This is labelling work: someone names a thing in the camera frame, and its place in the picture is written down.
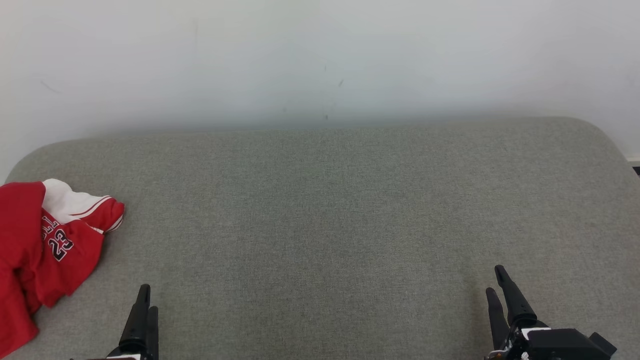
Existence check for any grey fabric sofa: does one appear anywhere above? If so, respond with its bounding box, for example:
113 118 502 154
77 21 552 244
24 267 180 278
0 116 640 360

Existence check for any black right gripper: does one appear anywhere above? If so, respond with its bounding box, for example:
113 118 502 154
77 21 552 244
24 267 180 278
484 265 617 360

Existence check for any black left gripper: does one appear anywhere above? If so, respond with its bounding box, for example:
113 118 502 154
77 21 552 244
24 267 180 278
105 283 160 360

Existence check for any red jersey with white sleeves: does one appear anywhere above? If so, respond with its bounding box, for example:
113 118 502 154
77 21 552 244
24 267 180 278
20 178 125 315

